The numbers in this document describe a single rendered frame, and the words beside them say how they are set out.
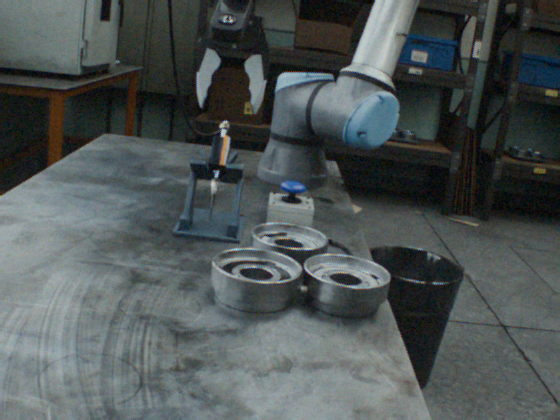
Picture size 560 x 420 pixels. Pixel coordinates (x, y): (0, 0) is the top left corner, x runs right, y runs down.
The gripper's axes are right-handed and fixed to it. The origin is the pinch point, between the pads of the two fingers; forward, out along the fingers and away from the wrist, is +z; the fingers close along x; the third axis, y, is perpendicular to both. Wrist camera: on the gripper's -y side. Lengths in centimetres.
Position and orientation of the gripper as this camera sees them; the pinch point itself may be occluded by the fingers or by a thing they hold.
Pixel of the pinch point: (228, 104)
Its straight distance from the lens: 95.0
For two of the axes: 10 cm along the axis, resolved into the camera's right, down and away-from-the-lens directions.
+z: -1.3, 9.5, 2.8
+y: 0.4, -2.7, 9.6
